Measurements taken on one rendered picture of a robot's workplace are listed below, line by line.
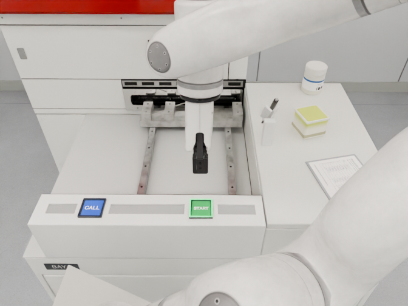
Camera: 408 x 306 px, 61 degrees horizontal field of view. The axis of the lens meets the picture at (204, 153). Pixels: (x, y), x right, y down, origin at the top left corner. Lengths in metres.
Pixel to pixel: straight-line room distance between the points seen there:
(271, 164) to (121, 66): 0.64
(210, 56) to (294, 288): 0.31
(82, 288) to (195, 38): 0.50
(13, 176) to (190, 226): 1.88
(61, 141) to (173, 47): 1.11
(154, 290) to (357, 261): 0.75
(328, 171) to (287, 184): 0.12
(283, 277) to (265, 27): 0.32
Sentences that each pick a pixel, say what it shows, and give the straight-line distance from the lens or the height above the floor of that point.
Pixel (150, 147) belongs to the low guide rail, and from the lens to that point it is 1.17.
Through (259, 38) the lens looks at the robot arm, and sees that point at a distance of 0.50.
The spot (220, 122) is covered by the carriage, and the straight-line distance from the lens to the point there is 1.23.
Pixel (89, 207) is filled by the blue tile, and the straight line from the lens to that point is 0.88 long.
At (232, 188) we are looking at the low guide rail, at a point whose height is 0.85.
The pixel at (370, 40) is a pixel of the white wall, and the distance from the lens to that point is 3.10.
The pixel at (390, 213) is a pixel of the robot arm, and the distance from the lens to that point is 0.38.
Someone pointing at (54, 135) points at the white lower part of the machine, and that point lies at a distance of 1.55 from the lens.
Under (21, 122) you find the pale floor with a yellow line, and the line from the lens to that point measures 3.02.
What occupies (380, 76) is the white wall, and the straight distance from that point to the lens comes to 3.31.
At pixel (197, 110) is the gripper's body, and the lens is 0.61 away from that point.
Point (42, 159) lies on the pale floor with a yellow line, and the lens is 2.60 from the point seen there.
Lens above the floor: 1.61
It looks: 42 degrees down
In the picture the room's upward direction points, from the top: straight up
